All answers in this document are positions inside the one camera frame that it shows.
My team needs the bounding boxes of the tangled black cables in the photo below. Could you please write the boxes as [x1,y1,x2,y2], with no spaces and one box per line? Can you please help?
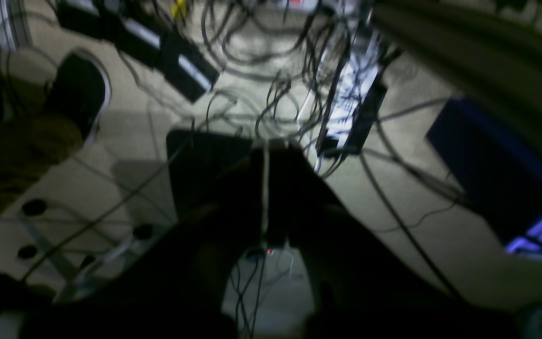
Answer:
[149,0,464,302]

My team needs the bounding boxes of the black round-backed chair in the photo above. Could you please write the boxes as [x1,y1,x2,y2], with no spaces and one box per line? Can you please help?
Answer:
[44,48,112,145]

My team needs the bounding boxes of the white power strip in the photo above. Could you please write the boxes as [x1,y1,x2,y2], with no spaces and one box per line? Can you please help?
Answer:
[303,26,388,160]

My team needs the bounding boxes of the blue box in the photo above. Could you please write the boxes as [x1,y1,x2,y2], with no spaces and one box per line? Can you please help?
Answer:
[426,98,542,257]

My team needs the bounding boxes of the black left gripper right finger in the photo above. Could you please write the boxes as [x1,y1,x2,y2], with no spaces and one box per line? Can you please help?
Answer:
[267,141,520,339]

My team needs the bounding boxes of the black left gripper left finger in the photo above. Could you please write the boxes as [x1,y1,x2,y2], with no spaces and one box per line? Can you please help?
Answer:
[22,141,264,339]

